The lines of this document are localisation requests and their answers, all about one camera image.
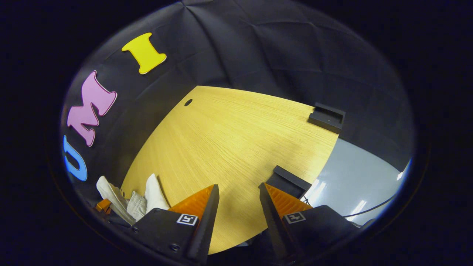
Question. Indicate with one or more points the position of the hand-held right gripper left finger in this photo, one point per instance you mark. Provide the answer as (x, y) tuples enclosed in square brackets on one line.
[(207, 221)]

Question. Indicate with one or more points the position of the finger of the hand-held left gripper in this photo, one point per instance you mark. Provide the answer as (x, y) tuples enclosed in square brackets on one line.
[(103, 206)]

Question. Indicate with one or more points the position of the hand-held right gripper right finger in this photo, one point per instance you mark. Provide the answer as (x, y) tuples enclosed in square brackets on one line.
[(275, 221)]

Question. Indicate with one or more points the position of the white jeans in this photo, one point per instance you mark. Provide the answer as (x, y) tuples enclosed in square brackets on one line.
[(153, 195)]

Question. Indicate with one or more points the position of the black plastic holder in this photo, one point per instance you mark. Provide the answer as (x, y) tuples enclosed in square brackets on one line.
[(290, 181), (327, 119)]

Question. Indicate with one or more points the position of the black backdrop cloth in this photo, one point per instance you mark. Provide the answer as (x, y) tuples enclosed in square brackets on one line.
[(277, 55)]

